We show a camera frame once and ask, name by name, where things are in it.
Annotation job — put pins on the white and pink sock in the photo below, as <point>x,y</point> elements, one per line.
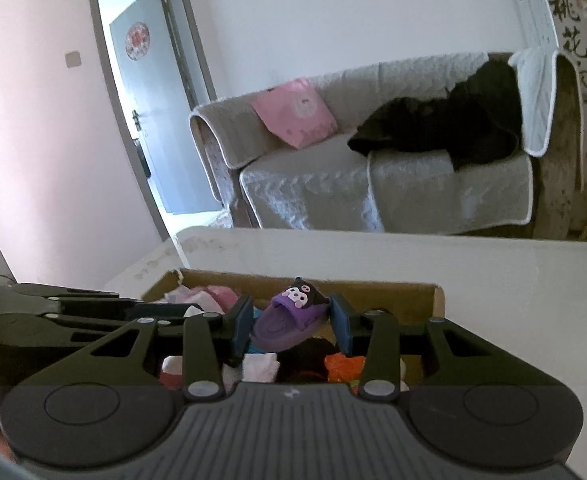
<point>172,367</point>

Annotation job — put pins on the black cloth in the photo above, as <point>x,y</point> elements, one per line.
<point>423,125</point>

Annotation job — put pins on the white quilted armrest cover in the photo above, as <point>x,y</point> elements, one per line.
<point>536,100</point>

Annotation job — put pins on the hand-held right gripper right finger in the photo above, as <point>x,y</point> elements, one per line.
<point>341,327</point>

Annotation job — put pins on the white sock roll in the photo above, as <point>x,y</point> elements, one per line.
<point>258,367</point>

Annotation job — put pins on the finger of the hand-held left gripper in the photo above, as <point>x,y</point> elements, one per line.
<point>63,291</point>
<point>33,330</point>

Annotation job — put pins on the purple cartoon slipper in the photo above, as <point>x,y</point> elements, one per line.
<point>283,325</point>

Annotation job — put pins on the black sock roll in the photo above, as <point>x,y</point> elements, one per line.
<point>308,357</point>

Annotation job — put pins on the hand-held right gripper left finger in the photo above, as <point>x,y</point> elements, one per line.
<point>242,327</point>

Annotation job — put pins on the grey door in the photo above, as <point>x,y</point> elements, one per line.
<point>158,110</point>

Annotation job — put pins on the wall switch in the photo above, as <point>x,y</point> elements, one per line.
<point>73,59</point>

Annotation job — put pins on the shallow cardboard box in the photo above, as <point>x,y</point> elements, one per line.
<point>398,300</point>

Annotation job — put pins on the grey covered sofa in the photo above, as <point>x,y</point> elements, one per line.
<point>313,195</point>

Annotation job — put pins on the pink pillow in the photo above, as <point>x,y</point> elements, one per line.
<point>293,110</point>

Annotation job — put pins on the orange sock roll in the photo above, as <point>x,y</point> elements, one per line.
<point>343,367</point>

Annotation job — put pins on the round pink door decoration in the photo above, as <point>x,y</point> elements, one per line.
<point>137,40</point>

